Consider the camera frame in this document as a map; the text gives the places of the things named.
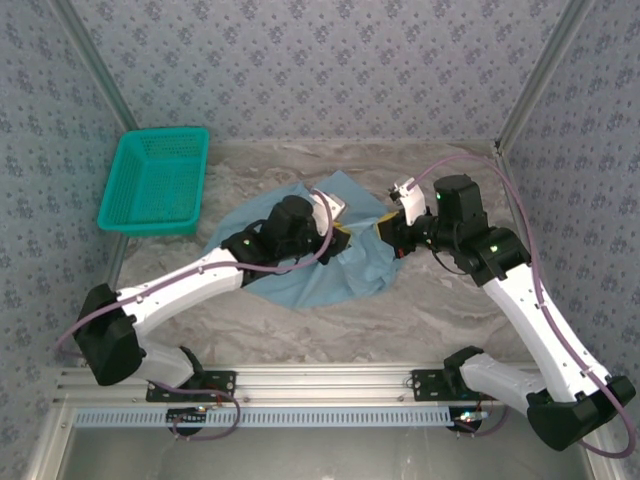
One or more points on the light blue t-shirt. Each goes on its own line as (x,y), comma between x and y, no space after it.
(320,285)

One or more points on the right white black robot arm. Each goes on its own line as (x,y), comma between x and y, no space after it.
(525,320)

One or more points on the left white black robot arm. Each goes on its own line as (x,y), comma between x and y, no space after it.
(190,285)

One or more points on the green plastic basket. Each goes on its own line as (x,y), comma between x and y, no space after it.
(150,185)

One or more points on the small black circuit board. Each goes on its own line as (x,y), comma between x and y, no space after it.
(186,415)
(467,417)

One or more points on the aluminium mounting rail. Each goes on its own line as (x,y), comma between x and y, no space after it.
(320,380)

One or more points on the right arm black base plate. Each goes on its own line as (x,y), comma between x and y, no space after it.
(425,385)

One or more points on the aluminium corner post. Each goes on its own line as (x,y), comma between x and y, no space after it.
(546,65)
(97,65)

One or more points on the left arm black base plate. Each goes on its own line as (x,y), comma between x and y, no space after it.
(220,387)

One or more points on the aluminium frame leg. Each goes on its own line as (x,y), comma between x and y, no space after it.
(605,470)
(47,445)

